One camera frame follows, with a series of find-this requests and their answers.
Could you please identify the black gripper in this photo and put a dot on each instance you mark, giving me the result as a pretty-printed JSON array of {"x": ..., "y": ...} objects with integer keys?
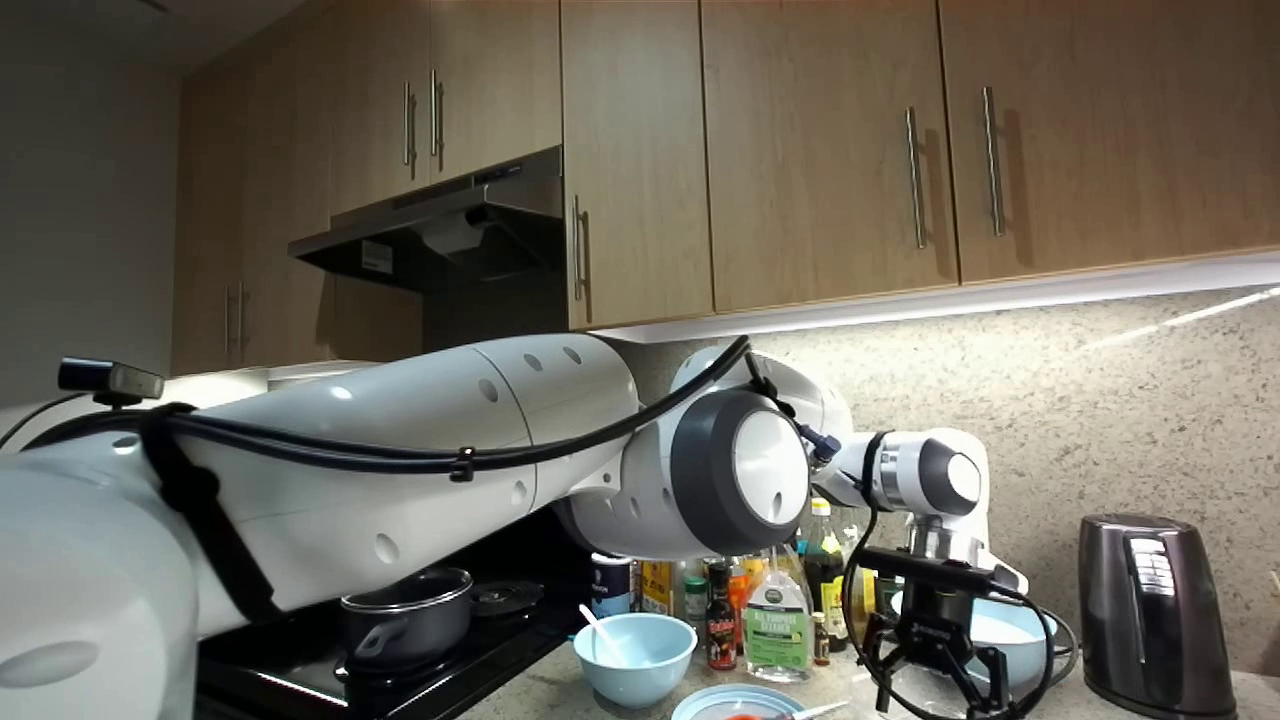
[{"x": 944, "y": 616}]

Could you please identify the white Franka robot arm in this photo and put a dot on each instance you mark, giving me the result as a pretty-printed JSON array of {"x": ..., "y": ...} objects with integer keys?
[{"x": 403, "y": 467}]

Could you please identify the large light blue bowl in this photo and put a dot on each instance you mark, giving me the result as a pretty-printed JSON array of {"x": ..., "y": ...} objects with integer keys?
[{"x": 1035, "y": 640}]

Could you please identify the small light blue bowl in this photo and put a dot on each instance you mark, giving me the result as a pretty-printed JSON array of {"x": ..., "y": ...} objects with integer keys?
[{"x": 637, "y": 661}]

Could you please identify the bottle with black cap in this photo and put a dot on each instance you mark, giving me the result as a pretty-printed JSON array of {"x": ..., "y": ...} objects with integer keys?
[{"x": 862, "y": 607}]

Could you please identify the dark bottle yellow cap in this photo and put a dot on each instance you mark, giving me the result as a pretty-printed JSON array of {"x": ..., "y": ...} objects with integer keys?
[{"x": 830, "y": 595}]

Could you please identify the clear spray bottle green label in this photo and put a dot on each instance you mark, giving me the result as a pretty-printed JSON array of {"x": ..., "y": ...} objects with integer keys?
[{"x": 780, "y": 635}]

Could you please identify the small dark sauce bottle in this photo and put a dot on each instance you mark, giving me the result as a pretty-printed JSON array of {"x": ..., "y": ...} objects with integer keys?
[{"x": 724, "y": 625}]

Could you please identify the black electric kettle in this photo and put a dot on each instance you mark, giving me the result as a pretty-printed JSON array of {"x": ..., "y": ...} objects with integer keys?
[{"x": 1152, "y": 625}]

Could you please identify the light blue plate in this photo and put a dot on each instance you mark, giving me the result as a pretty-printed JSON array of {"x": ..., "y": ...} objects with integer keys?
[{"x": 713, "y": 700}]

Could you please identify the oil bottle yellow label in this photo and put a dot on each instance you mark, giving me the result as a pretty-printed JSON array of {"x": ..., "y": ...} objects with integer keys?
[{"x": 660, "y": 586}]

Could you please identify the blue white salt canister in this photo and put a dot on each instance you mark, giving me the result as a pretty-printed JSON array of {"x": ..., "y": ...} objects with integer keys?
[{"x": 615, "y": 586}]

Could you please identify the metal spoon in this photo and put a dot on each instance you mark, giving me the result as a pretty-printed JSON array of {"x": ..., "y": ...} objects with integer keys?
[{"x": 589, "y": 612}]

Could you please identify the under cabinet light strip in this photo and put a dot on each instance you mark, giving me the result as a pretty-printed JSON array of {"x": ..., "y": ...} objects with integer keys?
[{"x": 1000, "y": 295}]

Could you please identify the black stove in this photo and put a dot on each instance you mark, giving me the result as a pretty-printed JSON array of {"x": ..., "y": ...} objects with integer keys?
[{"x": 440, "y": 682}]

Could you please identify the black pot with lid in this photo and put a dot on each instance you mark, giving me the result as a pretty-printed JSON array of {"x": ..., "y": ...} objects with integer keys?
[{"x": 407, "y": 623}]

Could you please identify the wooden cabinet door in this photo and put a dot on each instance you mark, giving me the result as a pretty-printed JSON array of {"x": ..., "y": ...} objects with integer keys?
[
  {"x": 814, "y": 144},
  {"x": 373, "y": 107},
  {"x": 1135, "y": 122},
  {"x": 633, "y": 132},
  {"x": 500, "y": 83}
]

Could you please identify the dark range hood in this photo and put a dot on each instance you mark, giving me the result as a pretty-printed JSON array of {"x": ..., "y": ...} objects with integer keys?
[{"x": 403, "y": 247}]

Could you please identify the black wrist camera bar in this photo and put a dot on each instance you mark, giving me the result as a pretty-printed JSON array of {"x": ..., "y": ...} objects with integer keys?
[{"x": 943, "y": 566}]

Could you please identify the wooden wall cabinet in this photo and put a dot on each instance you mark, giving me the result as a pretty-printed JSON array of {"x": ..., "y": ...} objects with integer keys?
[{"x": 255, "y": 203}]

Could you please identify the black camera on stand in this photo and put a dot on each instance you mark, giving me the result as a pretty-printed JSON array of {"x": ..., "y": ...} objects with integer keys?
[{"x": 113, "y": 383}]

